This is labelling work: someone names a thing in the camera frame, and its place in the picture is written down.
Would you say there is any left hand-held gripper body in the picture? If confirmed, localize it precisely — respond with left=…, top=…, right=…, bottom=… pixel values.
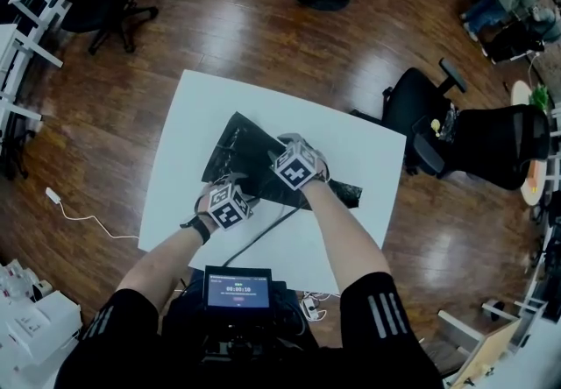
left=204, top=180, right=255, bottom=232

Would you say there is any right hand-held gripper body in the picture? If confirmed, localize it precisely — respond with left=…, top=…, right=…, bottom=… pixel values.
left=271, top=137, right=330, bottom=192

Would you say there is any black garbage bag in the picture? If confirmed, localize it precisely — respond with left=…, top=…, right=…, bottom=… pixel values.
left=201, top=111, right=364, bottom=209

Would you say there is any person's left forearm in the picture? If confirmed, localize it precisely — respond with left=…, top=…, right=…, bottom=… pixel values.
left=114, top=220, right=211, bottom=292

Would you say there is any person's right forearm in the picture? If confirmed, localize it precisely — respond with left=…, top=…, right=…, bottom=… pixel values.
left=302, top=179, right=393, bottom=296

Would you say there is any person's left hand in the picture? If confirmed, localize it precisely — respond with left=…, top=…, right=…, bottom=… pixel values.
left=195, top=185, right=217, bottom=231

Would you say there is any black wristband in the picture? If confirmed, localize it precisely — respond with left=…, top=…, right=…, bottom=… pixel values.
left=179, top=216, right=211, bottom=244

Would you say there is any black chest monitor screen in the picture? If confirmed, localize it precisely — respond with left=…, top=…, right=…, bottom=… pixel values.
left=203, top=265, right=273, bottom=310

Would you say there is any white power strip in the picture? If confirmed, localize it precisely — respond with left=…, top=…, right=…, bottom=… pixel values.
left=300, top=295, right=328, bottom=322

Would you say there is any black plastic packet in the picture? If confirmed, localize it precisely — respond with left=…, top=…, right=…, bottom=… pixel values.
left=440, top=109, right=460, bottom=143

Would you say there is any black mesh office chair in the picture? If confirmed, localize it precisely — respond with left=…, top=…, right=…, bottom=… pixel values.
left=411, top=104, right=551, bottom=192

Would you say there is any person's black striped shirt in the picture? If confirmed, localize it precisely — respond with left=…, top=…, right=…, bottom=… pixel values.
left=54, top=272, right=444, bottom=389

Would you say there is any white cardboard box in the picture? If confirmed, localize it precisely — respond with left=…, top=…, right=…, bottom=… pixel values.
left=4, top=290, right=83, bottom=373

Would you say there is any pile of white packets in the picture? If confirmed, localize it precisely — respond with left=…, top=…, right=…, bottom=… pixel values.
left=0, top=258, right=54, bottom=305

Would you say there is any green plant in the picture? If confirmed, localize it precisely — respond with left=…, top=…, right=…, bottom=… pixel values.
left=529, top=84, right=551, bottom=110

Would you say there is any light wooden desk panel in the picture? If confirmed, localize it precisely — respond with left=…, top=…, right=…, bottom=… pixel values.
left=437, top=310, right=527, bottom=389

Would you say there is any black cable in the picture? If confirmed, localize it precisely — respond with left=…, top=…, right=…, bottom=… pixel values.
left=221, top=205, right=303, bottom=268

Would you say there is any black chest mount rig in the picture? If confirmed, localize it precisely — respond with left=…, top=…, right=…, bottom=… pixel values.
left=164, top=279, right=319, bottom=364

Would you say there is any white power adapter with cable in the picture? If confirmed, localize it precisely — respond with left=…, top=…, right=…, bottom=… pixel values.
left=45, top=187, right=141, bottom=242

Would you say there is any white desk frame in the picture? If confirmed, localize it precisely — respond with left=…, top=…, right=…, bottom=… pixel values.
left=481, top=202, right=561, bottom=336

